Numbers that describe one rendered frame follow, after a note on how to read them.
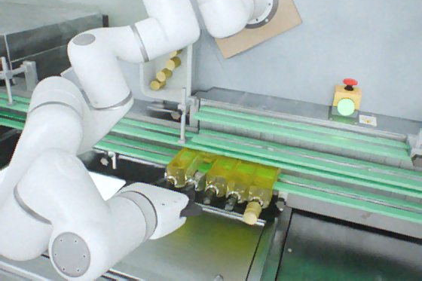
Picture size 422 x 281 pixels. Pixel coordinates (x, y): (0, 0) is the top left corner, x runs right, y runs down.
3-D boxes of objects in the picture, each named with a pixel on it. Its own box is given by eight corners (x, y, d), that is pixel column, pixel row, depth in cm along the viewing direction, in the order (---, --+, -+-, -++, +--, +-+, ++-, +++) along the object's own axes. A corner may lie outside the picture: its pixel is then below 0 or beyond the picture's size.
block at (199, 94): (195, 117, 121) (187, 126, 115) (196, 90, 117) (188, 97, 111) (206, 119, 120) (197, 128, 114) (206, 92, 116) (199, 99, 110)
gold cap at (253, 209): (246, 212, 91) (242, 222, 87) (247, 200, 90) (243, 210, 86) (261, 215, 90) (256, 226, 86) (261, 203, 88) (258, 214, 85)
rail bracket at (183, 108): (187, 131, 115) (170, 149, 105) (188, 80, 108) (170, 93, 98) (196, 132, 115) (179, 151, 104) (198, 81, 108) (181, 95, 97)
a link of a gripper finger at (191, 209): (153, 215, 55) (153, 203, 61) (203, 221, 57) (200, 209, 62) (154, 208, 55) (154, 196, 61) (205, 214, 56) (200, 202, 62)
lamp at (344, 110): (336, 111, 104) (335, 115, 101) (339, 96, 102) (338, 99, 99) (353, 114, 103) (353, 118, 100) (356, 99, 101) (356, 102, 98)
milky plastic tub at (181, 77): (152, 87, 129) (140, 96, 121) (151, 22, 119) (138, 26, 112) (199, 96, 124) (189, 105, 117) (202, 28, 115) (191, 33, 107)
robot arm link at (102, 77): (148, 63, 86) (89, 87, 84) (126, 7, 78) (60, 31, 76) (160, 87, 75) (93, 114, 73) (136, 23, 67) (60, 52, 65)
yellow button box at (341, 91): (331, 105, 111) (330, 114, 105) (336, 81, 108) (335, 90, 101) (356, 109, 109) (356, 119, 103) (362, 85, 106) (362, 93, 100)
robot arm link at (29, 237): (93, 117, 59) (99, 204, 42) (52, 175, 62) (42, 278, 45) (43, 91, 55) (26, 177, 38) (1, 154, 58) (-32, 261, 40)
